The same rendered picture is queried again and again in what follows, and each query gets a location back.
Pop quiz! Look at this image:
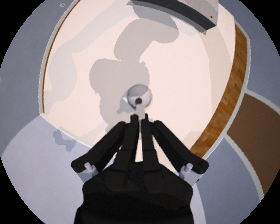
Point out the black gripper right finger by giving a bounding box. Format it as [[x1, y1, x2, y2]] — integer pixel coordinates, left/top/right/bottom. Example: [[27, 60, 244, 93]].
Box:
[[140, 104, 209, 194]]

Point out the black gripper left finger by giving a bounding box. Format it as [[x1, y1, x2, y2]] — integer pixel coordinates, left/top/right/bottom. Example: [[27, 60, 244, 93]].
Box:
[[71, 104, 141, 193]]

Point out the grey service bell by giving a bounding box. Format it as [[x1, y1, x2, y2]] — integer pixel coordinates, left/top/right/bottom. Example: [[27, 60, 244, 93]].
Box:
[[127, 84, 152, 109]]

